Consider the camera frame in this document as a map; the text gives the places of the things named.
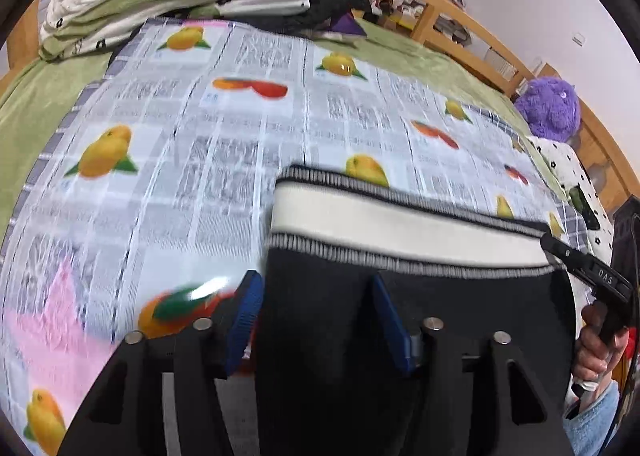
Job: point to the person's right forearm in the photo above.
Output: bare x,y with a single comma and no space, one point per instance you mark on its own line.
592,421

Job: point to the pile of desk clutter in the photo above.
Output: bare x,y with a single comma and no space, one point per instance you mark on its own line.
500,68

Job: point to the white flower print pillow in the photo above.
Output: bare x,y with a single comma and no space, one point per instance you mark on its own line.
565,160

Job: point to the person's right hand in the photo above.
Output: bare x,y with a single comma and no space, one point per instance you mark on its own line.
592,356

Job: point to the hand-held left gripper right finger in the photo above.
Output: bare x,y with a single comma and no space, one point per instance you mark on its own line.
392,326

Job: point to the white wall socket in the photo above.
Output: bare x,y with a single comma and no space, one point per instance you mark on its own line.
578,38

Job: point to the wooden bed frame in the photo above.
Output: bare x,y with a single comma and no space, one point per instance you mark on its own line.
450,10

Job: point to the purple cloth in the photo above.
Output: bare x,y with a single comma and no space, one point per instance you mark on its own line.
345,25

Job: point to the grey checked blanket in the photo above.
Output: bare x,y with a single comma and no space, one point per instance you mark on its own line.
95,90

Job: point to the black pants with white waistband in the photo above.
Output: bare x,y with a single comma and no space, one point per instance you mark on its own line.
325,316

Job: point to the pink cloth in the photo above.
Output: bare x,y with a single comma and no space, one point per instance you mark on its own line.
50,351

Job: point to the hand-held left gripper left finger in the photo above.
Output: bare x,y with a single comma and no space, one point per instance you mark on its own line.
245,321

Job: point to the fruit print plastic tablecloth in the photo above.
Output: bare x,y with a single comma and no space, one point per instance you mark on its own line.
225,135

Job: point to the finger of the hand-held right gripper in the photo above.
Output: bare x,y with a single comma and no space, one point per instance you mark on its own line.
565,252

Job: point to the purple plush toy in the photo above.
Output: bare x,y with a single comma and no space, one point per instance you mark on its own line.
550,105

